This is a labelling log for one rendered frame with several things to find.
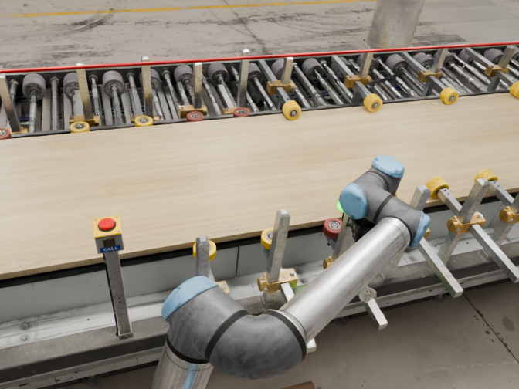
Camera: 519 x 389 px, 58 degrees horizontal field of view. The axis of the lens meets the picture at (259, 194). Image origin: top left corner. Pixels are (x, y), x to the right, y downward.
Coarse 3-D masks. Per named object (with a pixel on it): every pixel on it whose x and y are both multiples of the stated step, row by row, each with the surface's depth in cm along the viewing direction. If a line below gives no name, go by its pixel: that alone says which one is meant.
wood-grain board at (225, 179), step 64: (128, 128) 212; (192, 128) 217; (256, 128) 222; (320, 128) 227; (384, 128) 233; (448, 128) 238; (512, 128) 244; (0, 192) 175; (64, 192) 178; (128, 192) 181; (192, 192) 185; (256, 192) 188; (320, 192) 192; (0, 256) 153; (64, 256) 156; (128, 256) 161
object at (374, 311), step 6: (330, 240) 180; (336, 240) 178; (372, 300) 159; (366, 306) 159; (372, 306) 157; (372, 312) 156; (378, 312) 156; (372, 318) 156; (378, 318) 154; (384, 318) 154; (378, 324) 153; (384, 324) 153
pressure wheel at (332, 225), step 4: (328, 220) 179; (332, 220) 180; (336, 220) 180; (340, 220) 180; (324, 224) 178; (328, 224) 178; (332, 224) 178; (336, 224) 178; (340, 224) 179; (324, 228) 177; (328, 228) 176; (332, 228) 177; (336, 228) 177; (340, 228) 177; (324, 232) 178; (328, 232) 176; (332, 232) 175; (336, 232) 175; (328, 236) 177; (332, 236) 176; (336, 236) 176; (328, 244) 184
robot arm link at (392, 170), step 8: (376, 160) 131; (384, 160) 131; (392, 160) 132; (376, 168) 129; (384, 168) 128; (392, 168) 129; (400, 168) 129; (384, 176) 128; (392, 176) 128; (400, 176) 129; (392, 184) 129; (392, 192) 133
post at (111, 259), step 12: (108, 252) 129; (108, 264) 132; (108, 276) 138; (120, 276) 137; (120, 288) 141; (120, 300) 145; (120, 312) 148; (120, 324) 153; (120, 336) 156; (132, 336) 158
